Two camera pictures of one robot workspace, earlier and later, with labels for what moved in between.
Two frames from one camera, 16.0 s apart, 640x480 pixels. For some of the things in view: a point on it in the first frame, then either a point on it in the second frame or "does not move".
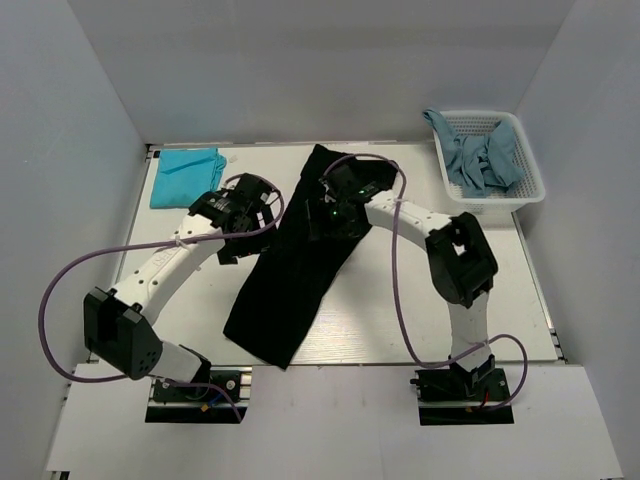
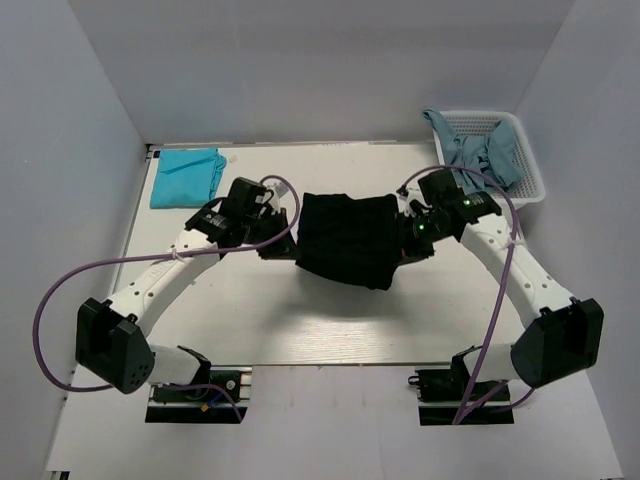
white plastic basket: (528, 188) does not move
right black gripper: (320, 209) to (408, 249)
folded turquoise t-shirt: (185, 173) does not move
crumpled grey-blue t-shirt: (478, 165) does not move
